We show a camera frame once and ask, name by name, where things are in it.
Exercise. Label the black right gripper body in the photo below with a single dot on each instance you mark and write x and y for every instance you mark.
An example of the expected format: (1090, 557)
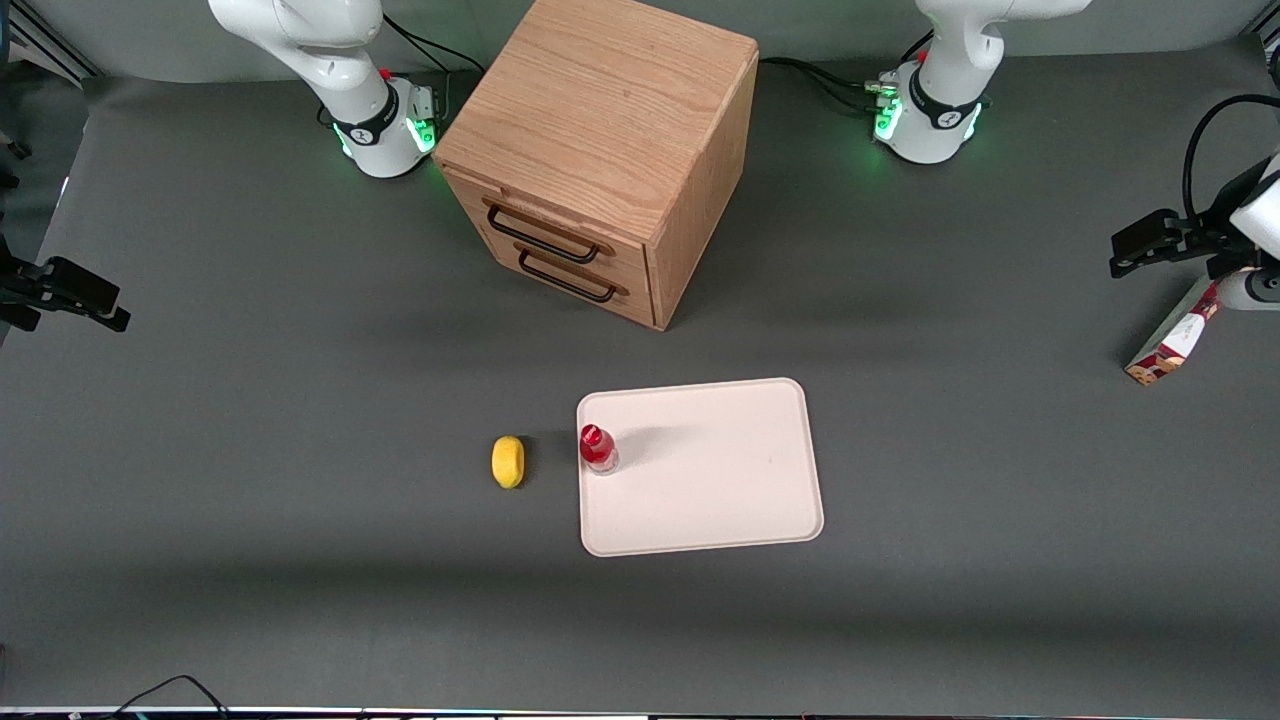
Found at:
(12, 283)

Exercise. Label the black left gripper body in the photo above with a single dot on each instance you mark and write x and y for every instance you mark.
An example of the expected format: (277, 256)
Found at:
(1222, 239)

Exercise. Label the red cookie box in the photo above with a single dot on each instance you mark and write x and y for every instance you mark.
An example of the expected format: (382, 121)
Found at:
(1170, 345)

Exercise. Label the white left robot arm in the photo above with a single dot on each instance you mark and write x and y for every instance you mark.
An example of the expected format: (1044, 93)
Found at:
(945, 60)

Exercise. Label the beige plastic tray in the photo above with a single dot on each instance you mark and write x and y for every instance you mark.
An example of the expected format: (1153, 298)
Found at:
(720, 470)

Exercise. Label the dark grey table mat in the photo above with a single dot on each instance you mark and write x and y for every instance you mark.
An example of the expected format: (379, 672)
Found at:
(300, 500)

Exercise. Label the wooden drawer front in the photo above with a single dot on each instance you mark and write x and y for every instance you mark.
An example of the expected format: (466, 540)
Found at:
(470, 195)
(640, 300)

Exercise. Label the yellow lemon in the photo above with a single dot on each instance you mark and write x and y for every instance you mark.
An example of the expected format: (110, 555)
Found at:
(508, 462)

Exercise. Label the small red bottle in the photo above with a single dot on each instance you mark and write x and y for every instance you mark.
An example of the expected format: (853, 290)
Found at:
(597, 445)

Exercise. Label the wooden drawer cabinet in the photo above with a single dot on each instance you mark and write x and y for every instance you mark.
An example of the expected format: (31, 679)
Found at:
(600, 110)

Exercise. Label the aluminium frame bar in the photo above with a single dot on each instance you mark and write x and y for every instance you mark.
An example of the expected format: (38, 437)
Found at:
(1268, 45)
(40, 40)

